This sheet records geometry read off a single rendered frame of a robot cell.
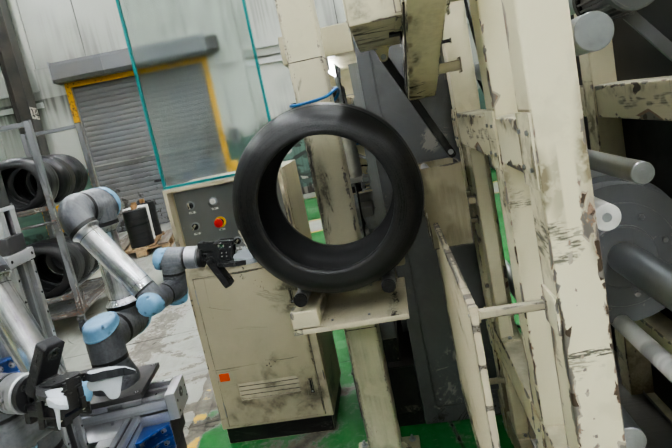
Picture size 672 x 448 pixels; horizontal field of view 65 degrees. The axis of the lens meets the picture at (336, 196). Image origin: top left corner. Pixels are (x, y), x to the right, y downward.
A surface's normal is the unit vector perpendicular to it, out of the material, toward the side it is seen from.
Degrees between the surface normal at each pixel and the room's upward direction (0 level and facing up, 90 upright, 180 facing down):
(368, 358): 90
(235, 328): 90
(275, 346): 89
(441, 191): 90
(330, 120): 80
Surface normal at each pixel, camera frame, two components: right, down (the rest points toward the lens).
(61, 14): 0.07, 0.14
